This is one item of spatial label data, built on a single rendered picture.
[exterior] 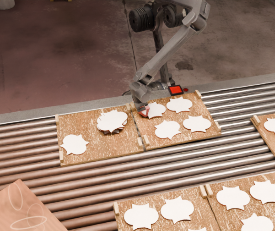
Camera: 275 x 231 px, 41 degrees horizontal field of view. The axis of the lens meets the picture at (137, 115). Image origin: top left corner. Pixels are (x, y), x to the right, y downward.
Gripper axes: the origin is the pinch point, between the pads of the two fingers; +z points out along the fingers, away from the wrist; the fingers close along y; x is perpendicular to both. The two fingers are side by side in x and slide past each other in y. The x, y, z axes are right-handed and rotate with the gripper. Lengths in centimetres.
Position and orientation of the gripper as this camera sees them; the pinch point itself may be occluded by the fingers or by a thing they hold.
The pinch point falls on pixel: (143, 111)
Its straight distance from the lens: 199.5
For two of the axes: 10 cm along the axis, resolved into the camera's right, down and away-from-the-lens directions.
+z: 2.7, 6.6, 7.1
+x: 9.3, -3.7, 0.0
